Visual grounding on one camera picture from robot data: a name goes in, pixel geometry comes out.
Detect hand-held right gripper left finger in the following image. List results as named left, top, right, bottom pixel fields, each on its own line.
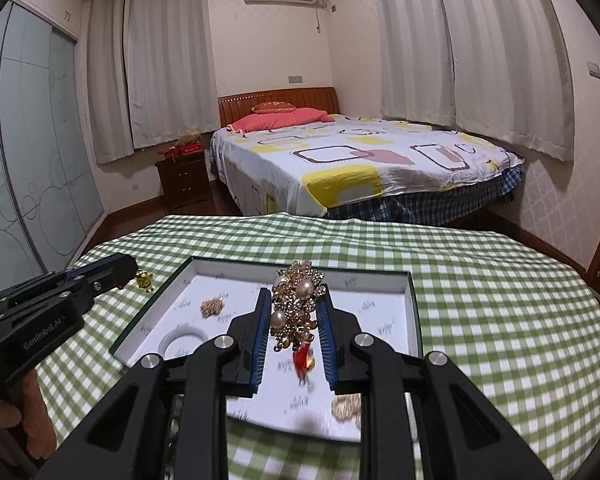
left=37, top=287, right=276, bottom=480

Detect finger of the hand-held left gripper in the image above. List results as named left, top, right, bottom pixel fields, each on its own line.
left=55, top=254, right=139, bottom=293

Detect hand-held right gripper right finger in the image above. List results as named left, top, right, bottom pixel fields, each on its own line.
left=315, top=290, right=553, bottom=480

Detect red cord gold pendant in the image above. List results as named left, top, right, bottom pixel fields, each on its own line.
left=290, top=342, right=321, bottom=386

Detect dark green shallow box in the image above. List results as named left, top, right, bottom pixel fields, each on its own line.
left=109, top=256, right=422, bottom=443

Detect small crystal brooch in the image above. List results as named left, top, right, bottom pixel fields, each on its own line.
left=200, top=296, right=233, bottom=318

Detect gold pearl brooch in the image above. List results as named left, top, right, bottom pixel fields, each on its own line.
left=270, top=260, right=331, bottom=356

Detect pearl necklace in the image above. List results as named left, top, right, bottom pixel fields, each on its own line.
left=330, top=392, right=363, bottom=423

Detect white bangle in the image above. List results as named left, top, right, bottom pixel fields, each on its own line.
left=159, top=329, right=208, bottom=358

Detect person's left hand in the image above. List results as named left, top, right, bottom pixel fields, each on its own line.
left=0, top=375, right=57, bottom=453

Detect dark wooden nightstand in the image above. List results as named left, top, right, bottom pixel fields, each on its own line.
left=155, top=152, right=211, bottom=208

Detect red gift box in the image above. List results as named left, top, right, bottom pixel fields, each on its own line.
left=161, top=142, right=203, bottom=160

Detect frosted glass wardrobe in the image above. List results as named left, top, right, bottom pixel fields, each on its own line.
left=0, top=0, right=106, bottom=301

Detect green checked tablecloth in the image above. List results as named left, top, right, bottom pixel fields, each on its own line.
left=35, top=212, right=600, bottom=480

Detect blue plaid bed skirt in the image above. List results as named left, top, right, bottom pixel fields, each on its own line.
left=325, top=165, right=523, bottom=223

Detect patterned white bedsheet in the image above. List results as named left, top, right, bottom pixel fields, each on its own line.
left=211, top=115, right=526, bottom=218

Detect white curtain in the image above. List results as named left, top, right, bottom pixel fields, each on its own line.
left=372, top=0, right=456, bottom=126
left=125, top=0, right=218, bottom=150
left=430, top=0, right=576, bottom=161
left=86, top=0, right=136, bottom=165

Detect pink pillow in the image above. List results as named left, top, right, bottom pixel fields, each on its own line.
left=227, top=107, right=336, bottom=133

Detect red cushion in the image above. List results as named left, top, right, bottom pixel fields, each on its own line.
left=251, top=101, right=297, bottom=114

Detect wooden bed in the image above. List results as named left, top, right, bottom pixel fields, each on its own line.
left=211, top=87, right=526, bottom=226

